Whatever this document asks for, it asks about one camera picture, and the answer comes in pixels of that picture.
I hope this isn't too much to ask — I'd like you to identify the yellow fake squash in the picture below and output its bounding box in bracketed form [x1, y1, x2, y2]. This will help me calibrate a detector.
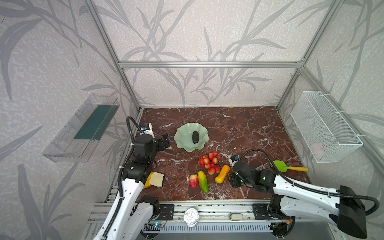
[215, 165, 231, 184]

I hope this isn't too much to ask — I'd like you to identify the red fake grape bunch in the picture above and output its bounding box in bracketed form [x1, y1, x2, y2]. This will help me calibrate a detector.
[198, 151, 221, 175]

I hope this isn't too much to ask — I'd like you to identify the green yellow fake mango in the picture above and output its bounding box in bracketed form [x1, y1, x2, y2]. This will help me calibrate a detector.
[198, 171, 209, 194]

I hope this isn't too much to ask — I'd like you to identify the red fake strawberry apple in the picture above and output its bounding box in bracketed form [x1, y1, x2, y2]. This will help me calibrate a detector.
[189, 175, 199, 188]

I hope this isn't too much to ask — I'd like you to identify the dark avocado fake fruit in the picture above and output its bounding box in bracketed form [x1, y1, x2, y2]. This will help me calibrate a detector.
[192, 131, 200, 144]

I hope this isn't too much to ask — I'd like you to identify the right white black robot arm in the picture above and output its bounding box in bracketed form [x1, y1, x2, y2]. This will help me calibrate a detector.
[228, 154, 380, 239]

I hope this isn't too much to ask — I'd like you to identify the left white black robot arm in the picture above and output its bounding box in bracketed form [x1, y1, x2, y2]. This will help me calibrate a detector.
[94, 116, 171, 240]

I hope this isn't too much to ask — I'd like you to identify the light green scalloped fruit bowl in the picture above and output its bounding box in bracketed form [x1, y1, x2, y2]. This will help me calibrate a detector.
[174, 123, 209, 153]

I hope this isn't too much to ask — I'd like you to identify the round clear lid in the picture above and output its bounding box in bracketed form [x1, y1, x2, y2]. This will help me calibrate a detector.
[183, 208, 200, 228]

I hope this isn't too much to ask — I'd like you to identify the pink object in basket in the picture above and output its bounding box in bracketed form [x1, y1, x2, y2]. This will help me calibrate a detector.
[311, 143, 325, 159]

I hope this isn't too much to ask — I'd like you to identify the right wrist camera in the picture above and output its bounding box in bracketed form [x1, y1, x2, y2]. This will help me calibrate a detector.
[229, 155, 240, 167]

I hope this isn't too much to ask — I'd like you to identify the green spatula yellow handle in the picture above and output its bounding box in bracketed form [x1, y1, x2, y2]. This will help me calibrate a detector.
[274, 161, 309, 173]

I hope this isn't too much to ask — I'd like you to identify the grey clip on rail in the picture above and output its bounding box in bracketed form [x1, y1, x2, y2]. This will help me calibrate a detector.
[230, 213, 244, 221]

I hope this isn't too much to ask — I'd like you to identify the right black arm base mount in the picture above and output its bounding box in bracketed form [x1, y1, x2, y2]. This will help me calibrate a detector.
[252, 195, 295, 222]

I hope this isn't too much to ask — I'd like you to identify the aluminium front rail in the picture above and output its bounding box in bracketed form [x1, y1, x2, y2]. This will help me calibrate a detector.
[86, 200, 331, 224]

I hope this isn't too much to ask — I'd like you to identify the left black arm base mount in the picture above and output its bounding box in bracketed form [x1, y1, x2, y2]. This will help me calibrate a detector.
[139, 196, 175, 221]

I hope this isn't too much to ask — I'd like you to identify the clear plastic wall bin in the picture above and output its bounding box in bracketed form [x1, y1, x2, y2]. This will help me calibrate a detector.
[43, 94, 120, 163]

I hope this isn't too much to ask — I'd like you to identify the white wire mesh basket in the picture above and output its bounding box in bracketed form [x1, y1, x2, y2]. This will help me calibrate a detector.
[291, 91, 364, 164]

